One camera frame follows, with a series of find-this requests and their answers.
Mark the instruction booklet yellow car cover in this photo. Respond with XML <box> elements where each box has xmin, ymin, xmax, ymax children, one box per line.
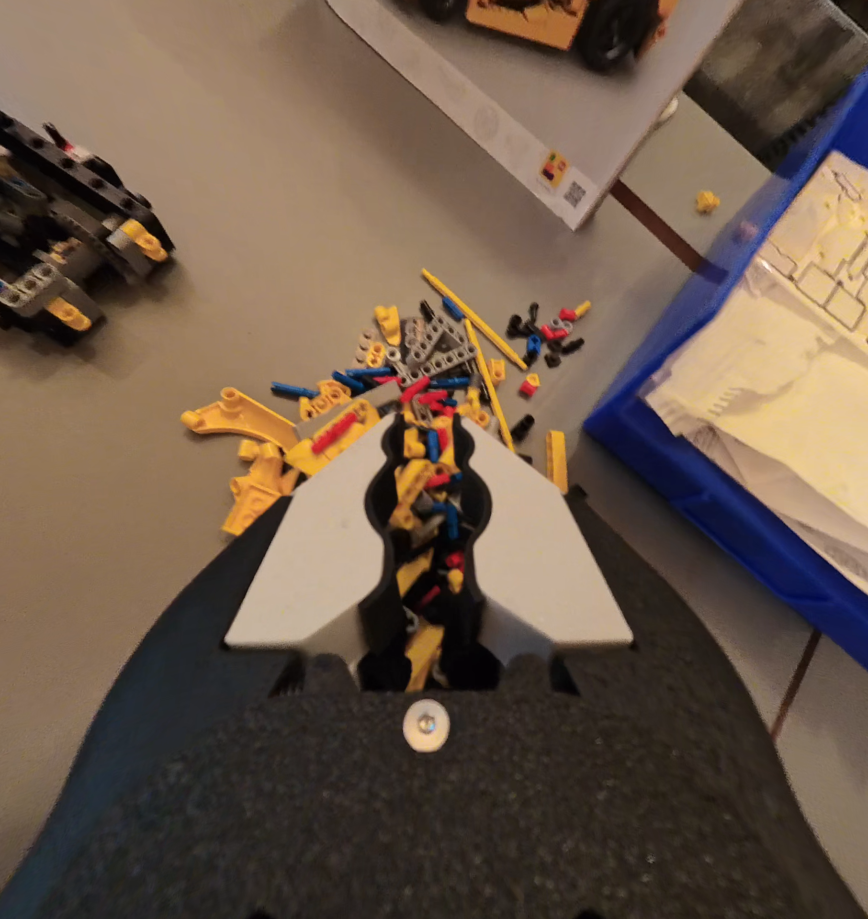
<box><xmin>326</xmin><ymin>0</ymin><xmax>747</xmax><ymax>232</ymax></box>

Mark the black toy car chassis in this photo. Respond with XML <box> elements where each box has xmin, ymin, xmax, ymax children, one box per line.
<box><xmin>0</xmin><ymin>75</ymin><xmax>178</xmax><ymax>347</ymax></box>

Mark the pale yellow drawing sheet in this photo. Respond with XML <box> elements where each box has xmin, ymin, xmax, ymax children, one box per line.
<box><xmin>638</xmin><ymin>151</ymin><xmax>868</xmax><ymax>554</ymax></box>

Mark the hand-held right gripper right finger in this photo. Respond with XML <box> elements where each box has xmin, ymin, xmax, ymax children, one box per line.
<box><xmin>454</xmin><ymin>415</ymin><xmax>636</xmax><ymax>684</ymax></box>

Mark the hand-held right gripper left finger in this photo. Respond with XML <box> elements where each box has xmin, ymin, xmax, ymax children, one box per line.
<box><xmin>222</xmin><ymin>411</ymin><xmax>412</xmax><ymax>692</ymax></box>

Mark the blue plastic bin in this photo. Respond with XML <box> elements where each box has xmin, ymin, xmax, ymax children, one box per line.
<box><xmin>583</xmin><ymin>50</ymin><xmax>868</xmax><ymax>683</ymax></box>

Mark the grey desk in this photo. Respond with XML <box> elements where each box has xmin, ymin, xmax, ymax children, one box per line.
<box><xmin>0</xmin><ymin>0</ymin><xmax>868</xmax><ymax>919</ymax></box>

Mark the pile of toy building pieces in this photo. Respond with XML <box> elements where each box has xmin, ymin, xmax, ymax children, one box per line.
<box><xmin>180</xmin><ymin>268</ymin><xmax>593</xmax><ymax>694</ymax></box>

